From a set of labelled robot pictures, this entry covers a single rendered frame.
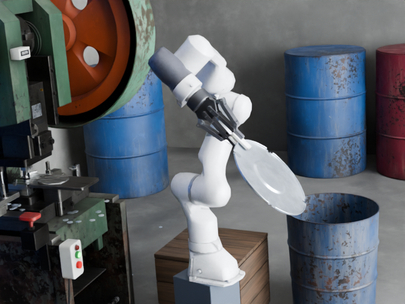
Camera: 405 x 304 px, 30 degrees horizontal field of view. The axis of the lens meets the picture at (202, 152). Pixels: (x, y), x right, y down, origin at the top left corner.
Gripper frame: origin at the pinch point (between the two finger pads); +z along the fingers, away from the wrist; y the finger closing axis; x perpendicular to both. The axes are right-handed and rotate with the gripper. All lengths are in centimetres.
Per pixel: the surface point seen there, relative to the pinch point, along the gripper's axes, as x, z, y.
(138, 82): 72, -54, -47
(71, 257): 5, -15, -83
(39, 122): 33, -65, -72
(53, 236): 8, -26, -85
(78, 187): 25, -34, -74
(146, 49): 70, -60, -33
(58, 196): 27, -39, -85
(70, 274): 5, -11, -89
